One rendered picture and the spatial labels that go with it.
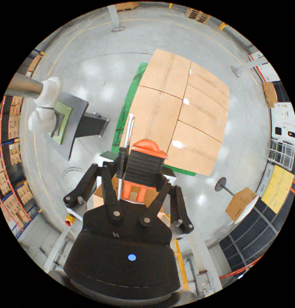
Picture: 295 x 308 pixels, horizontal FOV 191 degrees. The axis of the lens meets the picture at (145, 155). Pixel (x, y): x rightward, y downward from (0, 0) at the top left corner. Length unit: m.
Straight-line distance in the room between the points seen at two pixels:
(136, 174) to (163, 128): 0.60
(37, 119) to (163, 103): 0.92
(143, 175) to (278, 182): 7.21
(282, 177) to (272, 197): 1.22
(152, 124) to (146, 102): 0.19
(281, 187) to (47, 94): 7.86
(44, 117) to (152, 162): 0.69
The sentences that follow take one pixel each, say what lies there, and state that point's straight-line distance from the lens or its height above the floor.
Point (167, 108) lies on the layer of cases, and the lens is 0.77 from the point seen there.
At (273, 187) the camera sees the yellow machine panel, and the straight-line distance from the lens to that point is 7.23.
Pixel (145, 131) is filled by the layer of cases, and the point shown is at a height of 0.54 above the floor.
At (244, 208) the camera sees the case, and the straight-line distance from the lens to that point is 1.77.
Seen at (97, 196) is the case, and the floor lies 0.95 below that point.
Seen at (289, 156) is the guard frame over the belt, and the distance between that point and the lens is 7.32.
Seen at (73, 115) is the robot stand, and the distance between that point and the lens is 0.75.
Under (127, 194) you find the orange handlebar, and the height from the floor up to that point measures 1.09.
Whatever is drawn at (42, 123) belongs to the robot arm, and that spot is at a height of 0.97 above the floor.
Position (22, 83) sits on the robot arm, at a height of 1.21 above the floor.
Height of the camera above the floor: 1.27
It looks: 75 degrees down
